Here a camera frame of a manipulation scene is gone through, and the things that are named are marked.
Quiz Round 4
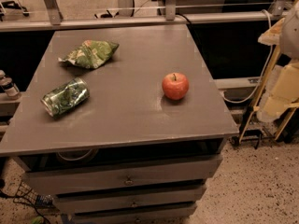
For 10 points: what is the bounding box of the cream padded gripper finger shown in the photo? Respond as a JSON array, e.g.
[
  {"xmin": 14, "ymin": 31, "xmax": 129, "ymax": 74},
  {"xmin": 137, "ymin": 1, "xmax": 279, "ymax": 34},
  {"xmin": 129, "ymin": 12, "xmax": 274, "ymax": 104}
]
[{"xmin": 257, "ymin": 61, "xmax": 299, "ymax": 122}]

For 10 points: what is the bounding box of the grey metal railing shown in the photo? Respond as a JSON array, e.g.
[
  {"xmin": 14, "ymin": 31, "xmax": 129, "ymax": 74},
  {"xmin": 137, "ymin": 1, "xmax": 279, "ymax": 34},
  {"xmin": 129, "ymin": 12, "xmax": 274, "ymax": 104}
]
[{"xmin": 0, "ymin": 0, "xmax": 291, "ymax": 32}]

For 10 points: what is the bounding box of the grey drawer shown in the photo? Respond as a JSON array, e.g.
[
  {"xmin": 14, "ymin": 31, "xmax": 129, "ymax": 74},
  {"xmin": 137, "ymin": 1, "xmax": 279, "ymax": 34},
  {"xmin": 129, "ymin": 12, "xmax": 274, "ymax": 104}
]
[
  {"xmin": 22, "ymin": 154, "xmax": 222, "ymax": 195},
  {"xmin": 72, "ymin": 202, "xmax": 197, "ymax": 224},
  {"xmin": 54, "ymin": 183, "xmax": 206, "ymax": 214}
]

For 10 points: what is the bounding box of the crushed green soda can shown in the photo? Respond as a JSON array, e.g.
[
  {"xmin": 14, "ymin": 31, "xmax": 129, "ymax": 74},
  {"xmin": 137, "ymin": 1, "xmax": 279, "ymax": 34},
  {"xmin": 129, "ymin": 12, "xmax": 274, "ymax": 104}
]
[{"xmin": 41, "ymin": 77, "xmax": 90, "ymax": 117}]

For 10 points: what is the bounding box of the middle grey drawer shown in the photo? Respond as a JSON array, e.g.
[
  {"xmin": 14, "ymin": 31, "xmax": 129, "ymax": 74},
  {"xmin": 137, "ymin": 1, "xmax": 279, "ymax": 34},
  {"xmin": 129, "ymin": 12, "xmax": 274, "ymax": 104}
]
[{"xmin": 54, "ymin": 183, "xmax": 206, "ymax": 214}]

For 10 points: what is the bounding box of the small bottle at left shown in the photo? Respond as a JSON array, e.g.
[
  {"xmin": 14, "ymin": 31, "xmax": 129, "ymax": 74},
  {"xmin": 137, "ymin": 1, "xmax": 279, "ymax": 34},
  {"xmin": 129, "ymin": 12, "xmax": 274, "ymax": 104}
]
[{"xmin": 0, "ymin": 70, "xmax": 21, "ymax": 99}]

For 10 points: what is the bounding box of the white cable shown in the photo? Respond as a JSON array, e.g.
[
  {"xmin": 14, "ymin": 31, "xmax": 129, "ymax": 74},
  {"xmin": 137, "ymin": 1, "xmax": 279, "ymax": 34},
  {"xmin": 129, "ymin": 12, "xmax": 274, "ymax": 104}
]
[{"xmin": 221, "ymin": 8, "xmax": 275, "ymax": 105}]

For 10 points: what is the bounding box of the grey drawer cabinet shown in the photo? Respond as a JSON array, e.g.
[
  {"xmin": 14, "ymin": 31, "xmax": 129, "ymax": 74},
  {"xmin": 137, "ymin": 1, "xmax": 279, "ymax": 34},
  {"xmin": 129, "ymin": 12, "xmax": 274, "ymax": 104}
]
[{"xmin": 0, "ymin": 24, "xmax": 240, "ymax": 224}]

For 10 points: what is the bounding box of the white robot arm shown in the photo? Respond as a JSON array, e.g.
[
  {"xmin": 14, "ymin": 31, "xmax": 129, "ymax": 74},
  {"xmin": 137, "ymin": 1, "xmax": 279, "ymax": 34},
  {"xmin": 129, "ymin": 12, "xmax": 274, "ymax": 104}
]
[{"xmin": 257, "ymin": 3, "xmax": 299, "ymax": 122}]

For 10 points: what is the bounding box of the bottom grey drawer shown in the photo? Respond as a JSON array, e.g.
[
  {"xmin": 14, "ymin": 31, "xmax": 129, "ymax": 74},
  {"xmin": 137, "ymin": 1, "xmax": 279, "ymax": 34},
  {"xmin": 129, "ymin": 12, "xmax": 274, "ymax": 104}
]
[{"xmin": 72, "ymin": 202, "xmax": 197, "ymax": 224}]

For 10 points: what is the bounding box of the red apple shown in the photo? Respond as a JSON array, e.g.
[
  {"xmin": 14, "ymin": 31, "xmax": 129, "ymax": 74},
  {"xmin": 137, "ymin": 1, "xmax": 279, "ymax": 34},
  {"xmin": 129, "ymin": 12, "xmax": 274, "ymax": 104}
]
[{"xmin": 162, "ymin": 73, "xmax": 189, "ymax": 100}]

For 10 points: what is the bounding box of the yellow metal frame stand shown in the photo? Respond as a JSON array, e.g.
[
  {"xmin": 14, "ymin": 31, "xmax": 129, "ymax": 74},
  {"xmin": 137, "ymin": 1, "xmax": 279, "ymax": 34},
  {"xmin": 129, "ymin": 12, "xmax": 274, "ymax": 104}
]
[{"xmin": 232, "ymin": 45, "xmax": 299, "ymax": 147}]

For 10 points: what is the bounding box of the green jalapeno chip bag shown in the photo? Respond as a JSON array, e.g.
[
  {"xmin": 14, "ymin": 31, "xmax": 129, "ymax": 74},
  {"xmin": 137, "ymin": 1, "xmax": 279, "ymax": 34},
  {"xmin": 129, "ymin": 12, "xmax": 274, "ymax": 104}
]
[{"xmin": 58, "ymin": 40, "xmax": 119, "ymax": 69}]

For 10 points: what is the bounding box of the top grey drawer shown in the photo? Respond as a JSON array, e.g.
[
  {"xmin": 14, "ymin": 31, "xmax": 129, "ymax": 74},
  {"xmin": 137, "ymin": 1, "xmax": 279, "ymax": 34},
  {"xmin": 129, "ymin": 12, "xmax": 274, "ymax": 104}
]
[{"xmin": 22, "ymin": 154, "xmax": 222, "ymax": 195}]

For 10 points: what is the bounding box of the wire basket on floor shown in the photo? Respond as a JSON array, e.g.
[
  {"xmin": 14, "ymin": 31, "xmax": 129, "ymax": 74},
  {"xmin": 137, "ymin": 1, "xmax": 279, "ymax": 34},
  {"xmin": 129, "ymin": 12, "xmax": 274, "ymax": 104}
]
[{"xmin": 13, "ymin": 182, "xmax": 53, "ymax": 209}]

